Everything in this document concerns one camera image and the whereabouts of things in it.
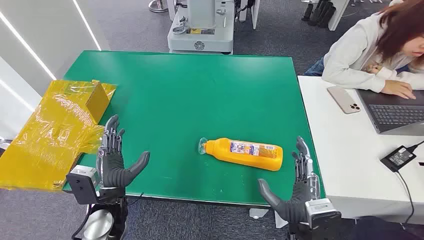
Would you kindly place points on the black cylindrical items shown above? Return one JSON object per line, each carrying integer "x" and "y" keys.
{"x": 319, "y": 13}

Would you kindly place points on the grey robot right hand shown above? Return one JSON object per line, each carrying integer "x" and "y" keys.
{"x": 298, "y": 205}

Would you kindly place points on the chrome round stand base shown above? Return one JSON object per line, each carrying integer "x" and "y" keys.
{"x": 158, "y": 6}

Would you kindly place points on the white desk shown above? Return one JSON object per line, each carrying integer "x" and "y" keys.
{"x": 351, "y": 159}

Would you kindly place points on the white furniture panel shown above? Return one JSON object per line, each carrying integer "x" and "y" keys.
{"x": 255, "y": 13}

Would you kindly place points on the black power adapter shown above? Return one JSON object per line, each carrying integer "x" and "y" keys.
{"x": 397, "y": 158}

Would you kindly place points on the person's right hand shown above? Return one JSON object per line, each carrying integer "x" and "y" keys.
{"x": 397, "y": 88}

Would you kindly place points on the black office chair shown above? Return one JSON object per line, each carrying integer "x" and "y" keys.
{"x": 381, "y": 230}

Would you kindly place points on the beige smartphone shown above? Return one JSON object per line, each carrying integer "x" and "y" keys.
{"x": 342, "y": 99}

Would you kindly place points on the white robot base machine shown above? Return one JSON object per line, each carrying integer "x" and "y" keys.
{"x": 205, "y": 33}

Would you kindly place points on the yellow taped cardboard box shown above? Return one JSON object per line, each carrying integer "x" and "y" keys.
{"x": 49, "y": 132}

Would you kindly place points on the orange plastic bottle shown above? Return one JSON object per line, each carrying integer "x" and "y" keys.
{"x": 245, "y": 155}

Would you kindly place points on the white table foot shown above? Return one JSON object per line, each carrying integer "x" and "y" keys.
{"x": 280, "y": 220}
{"x": 258, "y": 213}

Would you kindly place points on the white slanted board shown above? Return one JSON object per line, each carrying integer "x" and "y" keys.
{"x": 338, "y": 13}

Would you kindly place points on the person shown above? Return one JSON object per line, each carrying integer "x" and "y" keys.
{"x": 351, "y": 56}

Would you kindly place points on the grey laptop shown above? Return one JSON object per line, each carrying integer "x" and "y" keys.
{"x": 394, "y": 112}

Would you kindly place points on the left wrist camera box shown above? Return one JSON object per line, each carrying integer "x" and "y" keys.
{"x": 82, "y": 184}

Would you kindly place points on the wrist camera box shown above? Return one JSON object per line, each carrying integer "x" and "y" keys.
{"x": 82, "y": 184}
{"x": 323, "y": 215}

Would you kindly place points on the green table mat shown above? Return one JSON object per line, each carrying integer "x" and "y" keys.
{"x": 185, "y": 99}

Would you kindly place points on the person's left hand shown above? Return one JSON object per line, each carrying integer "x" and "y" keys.
{"x": 374, "y": 69}

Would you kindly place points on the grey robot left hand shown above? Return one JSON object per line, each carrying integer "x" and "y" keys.
{"x": 111, "y": 169}

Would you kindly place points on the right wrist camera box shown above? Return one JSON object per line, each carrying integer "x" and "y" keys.
{"x": 323, "y": 215}

